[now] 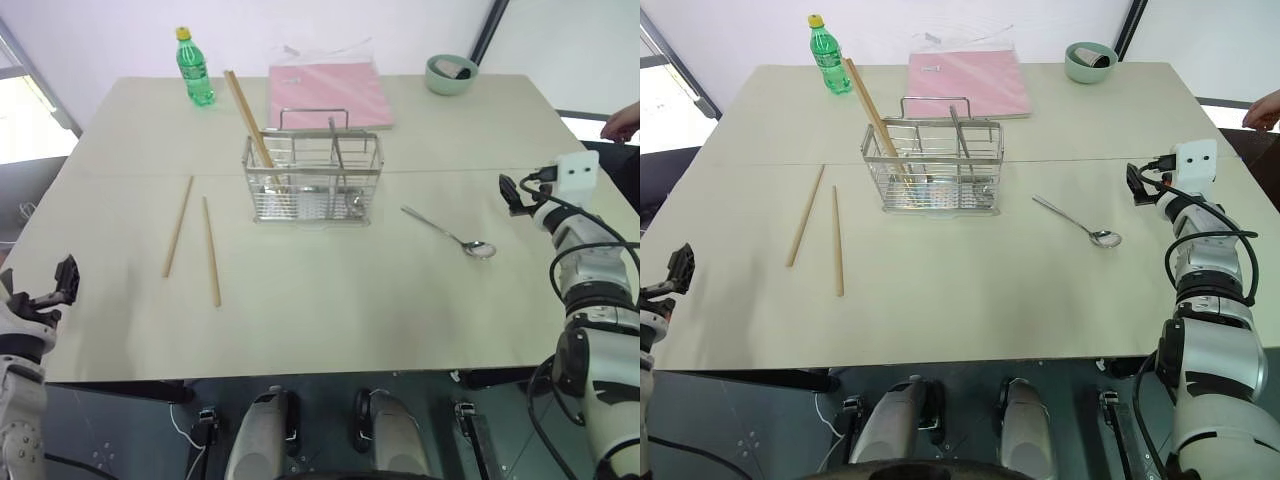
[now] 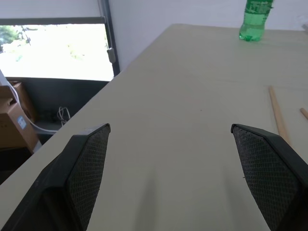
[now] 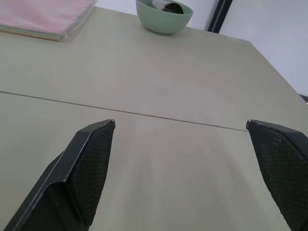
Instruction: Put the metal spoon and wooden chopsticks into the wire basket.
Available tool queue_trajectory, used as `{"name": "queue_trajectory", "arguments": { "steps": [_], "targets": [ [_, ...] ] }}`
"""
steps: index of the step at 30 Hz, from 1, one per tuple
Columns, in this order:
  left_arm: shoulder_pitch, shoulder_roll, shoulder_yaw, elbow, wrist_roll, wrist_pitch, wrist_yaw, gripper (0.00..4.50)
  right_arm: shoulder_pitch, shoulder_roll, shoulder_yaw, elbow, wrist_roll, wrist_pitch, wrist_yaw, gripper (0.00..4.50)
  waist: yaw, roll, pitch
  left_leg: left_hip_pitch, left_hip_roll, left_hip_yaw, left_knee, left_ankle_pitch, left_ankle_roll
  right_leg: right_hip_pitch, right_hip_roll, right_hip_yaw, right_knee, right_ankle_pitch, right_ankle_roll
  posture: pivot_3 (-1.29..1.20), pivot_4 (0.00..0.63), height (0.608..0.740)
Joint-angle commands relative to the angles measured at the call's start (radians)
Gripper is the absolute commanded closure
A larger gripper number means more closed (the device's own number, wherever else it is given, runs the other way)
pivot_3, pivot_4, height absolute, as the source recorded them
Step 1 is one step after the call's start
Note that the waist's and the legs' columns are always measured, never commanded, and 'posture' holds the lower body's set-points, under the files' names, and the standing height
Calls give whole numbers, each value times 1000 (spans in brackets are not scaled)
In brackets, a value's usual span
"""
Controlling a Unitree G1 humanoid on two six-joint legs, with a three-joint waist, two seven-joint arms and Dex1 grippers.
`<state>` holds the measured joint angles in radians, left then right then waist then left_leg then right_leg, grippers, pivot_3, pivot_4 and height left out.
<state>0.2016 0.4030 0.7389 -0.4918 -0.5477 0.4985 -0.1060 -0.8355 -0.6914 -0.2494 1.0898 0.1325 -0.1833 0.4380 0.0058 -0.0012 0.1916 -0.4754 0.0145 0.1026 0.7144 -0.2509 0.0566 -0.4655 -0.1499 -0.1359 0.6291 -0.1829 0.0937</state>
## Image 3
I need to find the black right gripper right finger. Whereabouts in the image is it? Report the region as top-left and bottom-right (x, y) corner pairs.
(245, 119), (308, 231)

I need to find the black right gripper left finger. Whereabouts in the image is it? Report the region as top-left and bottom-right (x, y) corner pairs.
(4, 119), (116, 231)

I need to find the pink paper stack in plastic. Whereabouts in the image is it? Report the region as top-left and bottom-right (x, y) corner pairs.
(0, 0), (98, 42)

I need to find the green bowl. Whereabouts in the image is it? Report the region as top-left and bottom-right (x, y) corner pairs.
(135, 0), (194, 35)

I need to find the steel cup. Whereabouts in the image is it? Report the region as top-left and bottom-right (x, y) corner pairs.
(151, 0), (184, 13)

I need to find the black post with dotted strip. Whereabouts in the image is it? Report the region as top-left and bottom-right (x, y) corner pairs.
(207, 0), (234, 34)

